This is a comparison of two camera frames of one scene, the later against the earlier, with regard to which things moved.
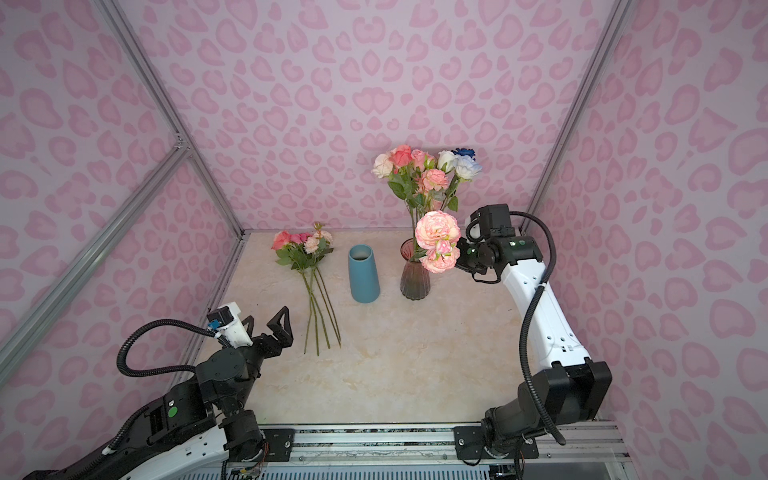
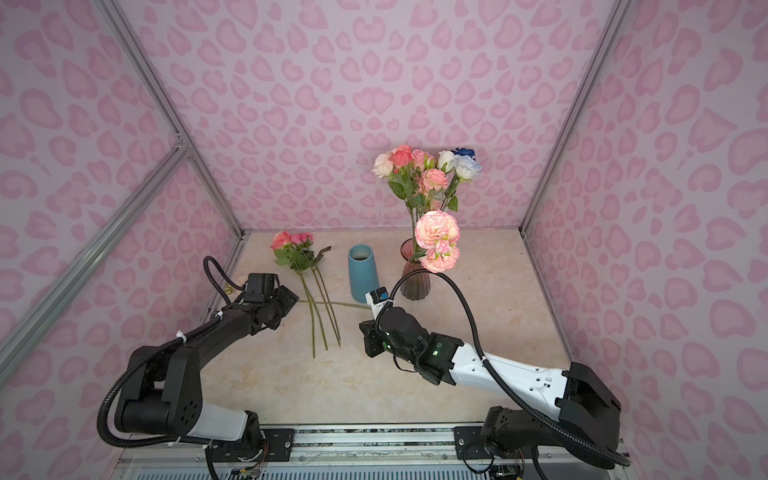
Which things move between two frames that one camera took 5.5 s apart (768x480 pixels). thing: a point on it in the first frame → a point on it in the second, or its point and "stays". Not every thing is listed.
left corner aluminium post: x=144 y=65 stays
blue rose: x=464 y=151 stays
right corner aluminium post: x=610 y=31 stays
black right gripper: x=460 y=262 → x=370 y=328
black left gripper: x=284 y=336 → x=288 y=298
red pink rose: x=287 y=255 stays
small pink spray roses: x=436 y=232 stays
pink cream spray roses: x=316 y=247 → x=334 y=303
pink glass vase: x=415 y=279 stays
